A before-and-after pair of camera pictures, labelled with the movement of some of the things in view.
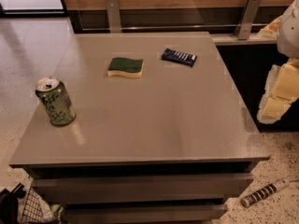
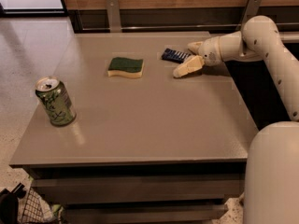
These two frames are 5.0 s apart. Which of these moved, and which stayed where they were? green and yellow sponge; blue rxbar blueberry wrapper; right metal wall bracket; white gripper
Moved: white gripper
Stayed: blue rxbar blueberry wrapper; right metal wall bracket; green and yellow sponge
